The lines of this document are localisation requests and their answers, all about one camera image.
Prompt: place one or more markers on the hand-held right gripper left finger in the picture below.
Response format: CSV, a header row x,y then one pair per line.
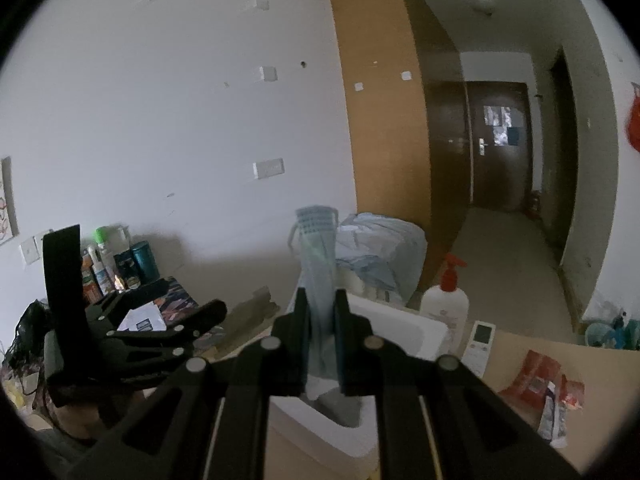
x,y
300,332

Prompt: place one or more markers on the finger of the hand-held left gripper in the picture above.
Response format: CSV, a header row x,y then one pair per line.
x,y
200,314
140,296

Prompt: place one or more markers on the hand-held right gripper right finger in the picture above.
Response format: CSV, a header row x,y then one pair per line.
x,y
341,332

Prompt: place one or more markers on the white foam box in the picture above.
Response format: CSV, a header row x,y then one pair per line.
x,y
400,325

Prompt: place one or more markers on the grey-blue sock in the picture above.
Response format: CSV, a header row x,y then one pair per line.
x,y
320,270

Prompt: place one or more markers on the white paper sheets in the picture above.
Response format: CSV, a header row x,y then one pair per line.
x,y
142,317

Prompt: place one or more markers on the printed magazine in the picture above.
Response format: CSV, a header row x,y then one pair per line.
x,y
181,300

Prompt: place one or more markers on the orange carton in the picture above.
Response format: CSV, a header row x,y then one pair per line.
x,y
90,280

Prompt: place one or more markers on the teal can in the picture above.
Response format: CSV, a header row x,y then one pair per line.
x,y
145,262

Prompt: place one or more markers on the green-capped white bottle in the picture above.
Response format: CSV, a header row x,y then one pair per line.
x,y
111,250

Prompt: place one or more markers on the black mesh bag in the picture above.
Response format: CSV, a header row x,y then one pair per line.
x,y
32,327

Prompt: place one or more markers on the white lotion bottle red pump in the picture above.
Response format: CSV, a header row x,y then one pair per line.
x,y
445,305

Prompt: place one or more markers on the white remote control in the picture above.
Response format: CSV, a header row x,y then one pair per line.
x,y
481,345

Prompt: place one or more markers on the red snack packet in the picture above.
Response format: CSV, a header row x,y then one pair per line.
x,y
532,375

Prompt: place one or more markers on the wooden wardrobe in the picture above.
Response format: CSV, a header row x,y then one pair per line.
x,y
380,110

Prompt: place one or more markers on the blue and white packet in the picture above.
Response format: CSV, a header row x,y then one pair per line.
x,y
552,417

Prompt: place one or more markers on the dark wooden door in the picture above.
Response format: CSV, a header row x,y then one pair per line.
x,y
500,160

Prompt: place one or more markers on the red hanging decoration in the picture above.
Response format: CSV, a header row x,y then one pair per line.
x,y
635,120

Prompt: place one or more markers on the white wall switch plate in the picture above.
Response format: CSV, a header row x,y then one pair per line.
x,y
29,251
266,74
268,169

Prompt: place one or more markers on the wall picture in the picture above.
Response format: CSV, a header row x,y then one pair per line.
x,y
7,200

